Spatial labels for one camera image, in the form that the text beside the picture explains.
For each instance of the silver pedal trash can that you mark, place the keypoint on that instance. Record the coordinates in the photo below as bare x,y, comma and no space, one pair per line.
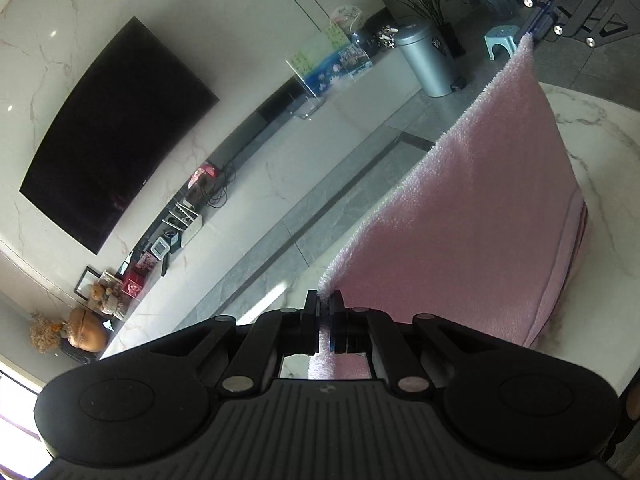
430,57

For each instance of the lotus painting acrylic stand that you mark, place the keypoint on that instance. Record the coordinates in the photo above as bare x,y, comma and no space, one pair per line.
330,67

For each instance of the pink towel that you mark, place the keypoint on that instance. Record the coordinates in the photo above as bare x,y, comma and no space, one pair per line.
465,210

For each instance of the small white clock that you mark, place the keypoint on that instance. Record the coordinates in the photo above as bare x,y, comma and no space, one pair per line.
161,250

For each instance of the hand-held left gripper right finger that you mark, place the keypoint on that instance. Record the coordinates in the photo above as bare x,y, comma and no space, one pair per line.
338,322

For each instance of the white round fan ornament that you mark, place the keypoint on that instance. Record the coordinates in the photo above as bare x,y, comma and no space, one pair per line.
347,16

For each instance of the marble television cabinet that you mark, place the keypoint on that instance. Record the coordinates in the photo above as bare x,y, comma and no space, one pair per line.
280,160

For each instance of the brown gourd ornament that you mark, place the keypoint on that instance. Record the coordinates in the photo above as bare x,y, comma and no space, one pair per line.
87,330

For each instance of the white router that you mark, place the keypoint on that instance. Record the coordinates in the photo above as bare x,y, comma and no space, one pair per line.
187,225

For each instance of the brown teddy bear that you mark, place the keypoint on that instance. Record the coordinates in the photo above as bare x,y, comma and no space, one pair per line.
106,300

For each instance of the black picture frame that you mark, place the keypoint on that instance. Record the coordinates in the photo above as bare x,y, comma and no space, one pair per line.
86,281

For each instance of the black white cow figurine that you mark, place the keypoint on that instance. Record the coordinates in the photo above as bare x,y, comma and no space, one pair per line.
387,36

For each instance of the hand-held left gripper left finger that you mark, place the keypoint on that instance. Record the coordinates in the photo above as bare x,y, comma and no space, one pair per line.
311,322

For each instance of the red patterned box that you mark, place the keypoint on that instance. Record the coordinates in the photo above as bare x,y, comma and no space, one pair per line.
134,283

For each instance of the light blue plastic stool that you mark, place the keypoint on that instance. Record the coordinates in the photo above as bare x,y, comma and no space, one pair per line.
501,40

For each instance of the dried flower bunch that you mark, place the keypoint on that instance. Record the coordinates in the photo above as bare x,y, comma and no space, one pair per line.
46,334

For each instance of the black wall television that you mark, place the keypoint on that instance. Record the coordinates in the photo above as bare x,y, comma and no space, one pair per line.
115,135

